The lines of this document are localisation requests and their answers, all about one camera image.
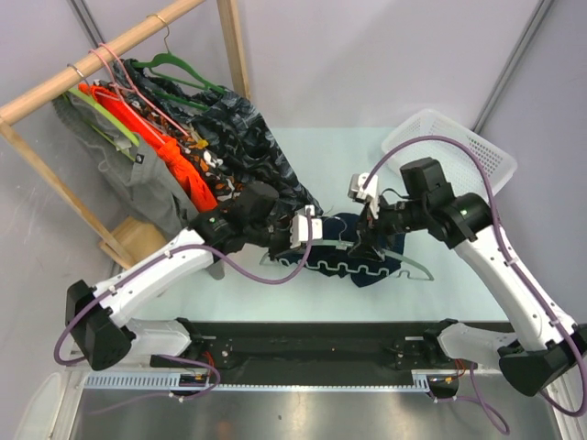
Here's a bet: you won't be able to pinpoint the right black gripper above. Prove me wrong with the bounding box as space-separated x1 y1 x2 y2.
349 192 427 261

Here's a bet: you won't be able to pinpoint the mint green wavy hanger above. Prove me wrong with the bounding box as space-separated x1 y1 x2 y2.
260 214 435 288

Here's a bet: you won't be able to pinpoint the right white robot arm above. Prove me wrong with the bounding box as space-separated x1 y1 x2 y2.
349 158 586 397

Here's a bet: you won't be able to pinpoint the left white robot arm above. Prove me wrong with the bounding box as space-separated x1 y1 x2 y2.
63 181 322 371

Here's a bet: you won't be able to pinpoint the orange patterned shorts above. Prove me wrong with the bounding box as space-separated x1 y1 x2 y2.
94 82 249 207

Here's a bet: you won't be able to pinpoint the dark camouflage shorts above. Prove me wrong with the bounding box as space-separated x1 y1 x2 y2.
113 59 324 217

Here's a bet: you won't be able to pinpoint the bright orange shorts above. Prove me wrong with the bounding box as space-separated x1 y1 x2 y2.
78 82 219 216

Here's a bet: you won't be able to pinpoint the grey shorts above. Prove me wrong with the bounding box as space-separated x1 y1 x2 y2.
51 92 197 262

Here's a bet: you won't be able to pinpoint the dark green hanger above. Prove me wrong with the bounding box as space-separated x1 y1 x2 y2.
125 52 228 112

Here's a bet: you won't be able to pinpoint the lime green hanger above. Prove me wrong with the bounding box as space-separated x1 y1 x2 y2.
68 87 139 147

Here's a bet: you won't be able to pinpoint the white plastic basket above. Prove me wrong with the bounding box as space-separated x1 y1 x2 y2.
382 109 517 197

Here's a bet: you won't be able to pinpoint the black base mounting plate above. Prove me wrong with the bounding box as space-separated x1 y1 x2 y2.
150 316 515 398

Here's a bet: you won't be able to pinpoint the wooden clothes rack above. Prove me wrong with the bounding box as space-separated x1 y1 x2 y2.
1 1 251 269

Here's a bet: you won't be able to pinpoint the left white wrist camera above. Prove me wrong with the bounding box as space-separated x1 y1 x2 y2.
290 204 323 249

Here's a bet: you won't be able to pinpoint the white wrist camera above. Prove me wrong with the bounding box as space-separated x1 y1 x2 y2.
348 172 380 218
290 204 323 249

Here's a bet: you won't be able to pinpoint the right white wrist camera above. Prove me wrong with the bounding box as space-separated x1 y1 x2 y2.
348 172 380 218

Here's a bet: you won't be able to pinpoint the white slotted cable duct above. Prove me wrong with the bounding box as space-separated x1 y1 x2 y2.
83 372 430 392

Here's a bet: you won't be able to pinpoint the pink wire hanger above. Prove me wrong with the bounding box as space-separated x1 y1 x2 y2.
89 43 190 138

